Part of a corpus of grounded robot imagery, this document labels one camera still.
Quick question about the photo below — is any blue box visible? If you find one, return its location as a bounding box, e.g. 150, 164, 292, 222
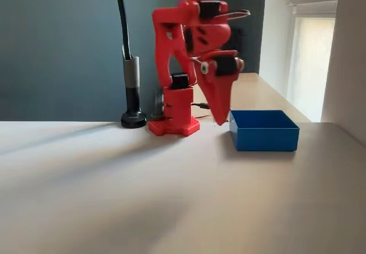
228, 109, 300, 152

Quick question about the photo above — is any black round object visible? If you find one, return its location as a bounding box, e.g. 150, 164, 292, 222
113, 0, 147, 129

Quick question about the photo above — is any black red servo cable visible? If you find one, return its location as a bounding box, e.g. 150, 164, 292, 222
216, 9, 252, 19

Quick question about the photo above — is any white window frame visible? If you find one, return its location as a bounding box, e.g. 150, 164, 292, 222
287, 0, 339, 115

